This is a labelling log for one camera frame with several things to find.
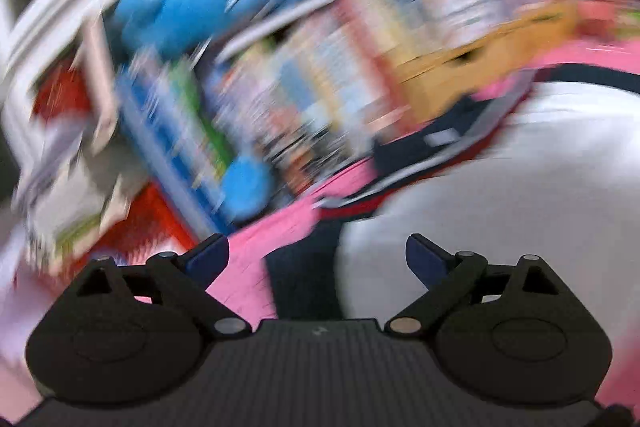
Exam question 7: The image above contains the row of tall books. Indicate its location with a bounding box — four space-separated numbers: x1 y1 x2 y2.
117 0 416 233

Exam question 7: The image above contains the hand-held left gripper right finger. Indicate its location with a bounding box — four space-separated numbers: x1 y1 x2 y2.
382 233 563 340

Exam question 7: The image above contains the white shelf board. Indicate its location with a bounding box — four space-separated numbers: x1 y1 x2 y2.
215 0 366 58

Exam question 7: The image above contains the wooden drawer organizer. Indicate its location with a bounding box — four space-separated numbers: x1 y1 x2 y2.
392 2 581 122

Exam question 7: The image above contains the pink mat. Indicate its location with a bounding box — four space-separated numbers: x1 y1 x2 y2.
0 39 640 427

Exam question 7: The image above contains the navy white red jacket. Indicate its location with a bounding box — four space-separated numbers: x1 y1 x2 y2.
262 63 640 323

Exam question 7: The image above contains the blue plush ball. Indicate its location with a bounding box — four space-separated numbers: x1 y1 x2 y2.
220 154 273 220

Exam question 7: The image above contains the red crate with blue label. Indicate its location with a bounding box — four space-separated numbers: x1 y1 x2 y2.
75 184 201 278

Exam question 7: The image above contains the stack of papers and books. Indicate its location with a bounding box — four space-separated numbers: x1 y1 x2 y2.
10 107 131 268

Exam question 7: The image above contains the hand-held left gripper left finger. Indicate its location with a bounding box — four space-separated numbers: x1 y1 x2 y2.
62 233 253 340

